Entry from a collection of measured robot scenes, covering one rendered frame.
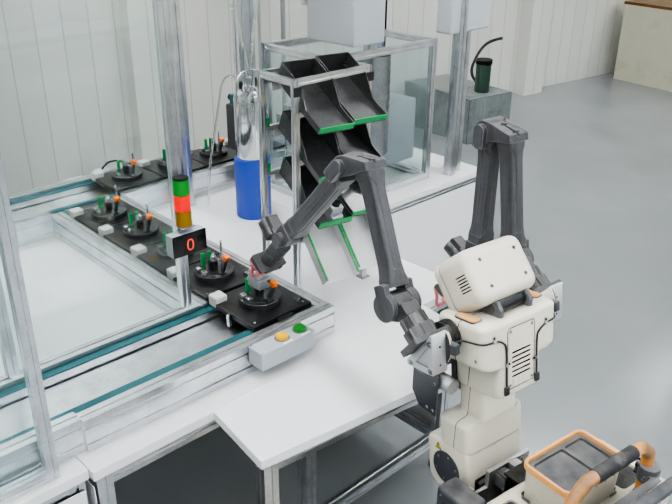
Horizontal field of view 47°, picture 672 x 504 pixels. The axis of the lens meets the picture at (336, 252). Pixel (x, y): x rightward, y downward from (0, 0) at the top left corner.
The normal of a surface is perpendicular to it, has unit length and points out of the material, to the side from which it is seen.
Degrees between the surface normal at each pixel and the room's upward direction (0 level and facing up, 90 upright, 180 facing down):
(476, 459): 82
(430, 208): 90
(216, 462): 0
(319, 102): 25
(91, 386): 0
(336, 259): 45
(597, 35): 90
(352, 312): 0
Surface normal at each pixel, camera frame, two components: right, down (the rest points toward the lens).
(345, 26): -0.72, 0.29
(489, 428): 0.58, 0.22
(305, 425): 0.01, -0.90
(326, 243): 0.40, -0.38
